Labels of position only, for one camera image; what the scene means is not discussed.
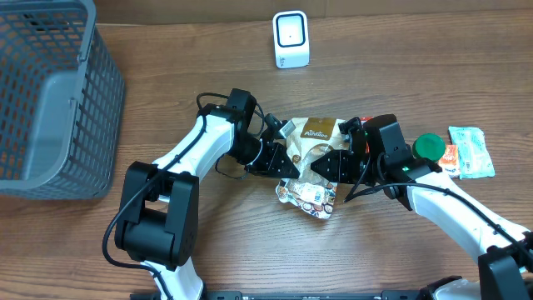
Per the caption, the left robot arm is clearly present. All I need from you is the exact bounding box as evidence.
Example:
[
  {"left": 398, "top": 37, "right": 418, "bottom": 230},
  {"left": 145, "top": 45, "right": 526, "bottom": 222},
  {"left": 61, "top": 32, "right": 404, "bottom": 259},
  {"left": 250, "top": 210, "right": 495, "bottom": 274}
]
[{"left": 102, "top": 88, "right": 300, "bottom": 299}]

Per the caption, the teal tissue packet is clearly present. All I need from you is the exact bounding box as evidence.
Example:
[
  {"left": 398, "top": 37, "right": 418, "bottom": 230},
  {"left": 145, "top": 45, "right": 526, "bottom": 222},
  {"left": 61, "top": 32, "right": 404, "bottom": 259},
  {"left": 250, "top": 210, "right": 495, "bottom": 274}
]
[{"left": 448, "top": 127, "right": 496, "bottom": 179}]

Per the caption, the red snack bar wrapper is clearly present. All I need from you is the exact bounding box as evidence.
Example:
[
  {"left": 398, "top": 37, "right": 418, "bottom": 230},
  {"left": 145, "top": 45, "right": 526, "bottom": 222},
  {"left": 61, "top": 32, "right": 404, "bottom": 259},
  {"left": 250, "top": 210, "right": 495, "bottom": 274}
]
[{"left": 360, "top": 117, "right": 373, "bottom": 124}]

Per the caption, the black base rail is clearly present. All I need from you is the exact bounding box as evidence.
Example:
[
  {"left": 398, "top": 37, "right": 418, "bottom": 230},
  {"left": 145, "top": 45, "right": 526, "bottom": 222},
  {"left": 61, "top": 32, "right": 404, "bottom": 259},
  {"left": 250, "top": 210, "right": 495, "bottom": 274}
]
[{"left": 129, "top": 289, "right": 442, "bottom": 300}]

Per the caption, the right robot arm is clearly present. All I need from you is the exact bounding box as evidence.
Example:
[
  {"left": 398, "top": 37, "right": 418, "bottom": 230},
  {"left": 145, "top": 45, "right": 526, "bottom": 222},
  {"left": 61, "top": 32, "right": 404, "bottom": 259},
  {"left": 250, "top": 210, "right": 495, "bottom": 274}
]
[{"left": 311, "top": 114, "right": 532, "bottom": 299}]

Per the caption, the green lid seasoning jar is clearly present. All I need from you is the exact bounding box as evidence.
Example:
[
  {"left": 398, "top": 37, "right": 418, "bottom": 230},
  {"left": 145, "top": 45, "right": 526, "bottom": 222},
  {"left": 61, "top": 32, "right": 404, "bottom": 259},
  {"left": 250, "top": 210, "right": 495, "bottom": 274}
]
[{"left": 412, "top": 133, "right": 446, "bottom": 162}]

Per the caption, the white barcode scanner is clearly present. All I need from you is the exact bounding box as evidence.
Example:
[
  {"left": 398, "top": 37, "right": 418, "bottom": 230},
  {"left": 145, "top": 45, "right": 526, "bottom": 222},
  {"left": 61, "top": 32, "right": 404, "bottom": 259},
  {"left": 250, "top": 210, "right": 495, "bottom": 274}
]
[{"left": 272, "top": 10, "right": 311, "bottom": 69}]

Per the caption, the white brown snack packet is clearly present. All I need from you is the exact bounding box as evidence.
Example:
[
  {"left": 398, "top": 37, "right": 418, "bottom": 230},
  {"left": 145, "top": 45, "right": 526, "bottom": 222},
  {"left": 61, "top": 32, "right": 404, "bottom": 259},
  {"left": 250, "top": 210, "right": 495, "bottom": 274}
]
[{"left": 276, "top": 117, "right": 348, "bottom": 219}]

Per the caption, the grey plastic mesh basket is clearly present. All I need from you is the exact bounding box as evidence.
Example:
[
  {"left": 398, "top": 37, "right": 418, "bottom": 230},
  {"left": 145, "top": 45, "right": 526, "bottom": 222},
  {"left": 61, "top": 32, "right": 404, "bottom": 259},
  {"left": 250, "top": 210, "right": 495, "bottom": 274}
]
[{"left": 1, "top": 1, "right": 126, "bottom": 199}]

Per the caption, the orange snack packet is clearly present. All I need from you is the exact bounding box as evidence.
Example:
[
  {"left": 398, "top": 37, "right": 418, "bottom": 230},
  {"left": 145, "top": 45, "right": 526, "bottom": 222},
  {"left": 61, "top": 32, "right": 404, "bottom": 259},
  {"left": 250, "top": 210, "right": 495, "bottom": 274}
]
[{"left": 438, "top": 144, "right": 461, "bottom": 178}]

